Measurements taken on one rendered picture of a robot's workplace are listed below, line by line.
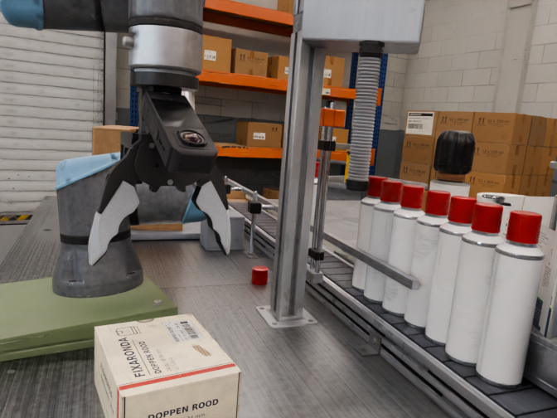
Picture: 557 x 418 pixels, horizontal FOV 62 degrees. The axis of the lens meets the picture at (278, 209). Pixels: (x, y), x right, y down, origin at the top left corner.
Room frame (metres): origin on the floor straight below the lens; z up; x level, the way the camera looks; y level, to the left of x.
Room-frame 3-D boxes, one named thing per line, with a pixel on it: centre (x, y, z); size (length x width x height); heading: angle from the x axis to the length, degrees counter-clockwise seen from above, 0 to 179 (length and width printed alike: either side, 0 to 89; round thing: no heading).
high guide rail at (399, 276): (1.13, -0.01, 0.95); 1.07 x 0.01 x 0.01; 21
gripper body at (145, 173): (0.52, 0.13, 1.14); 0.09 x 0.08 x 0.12; 30
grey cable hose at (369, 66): (0.69, -0.11, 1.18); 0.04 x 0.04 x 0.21
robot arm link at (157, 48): (0.51, 0.13, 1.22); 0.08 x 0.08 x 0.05
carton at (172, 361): (0.49, 0.12, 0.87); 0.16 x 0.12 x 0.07; 30
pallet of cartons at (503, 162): (4.47, -1.83, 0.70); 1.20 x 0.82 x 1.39; 36
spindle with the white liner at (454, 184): (1.05, -0.38, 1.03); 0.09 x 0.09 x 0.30
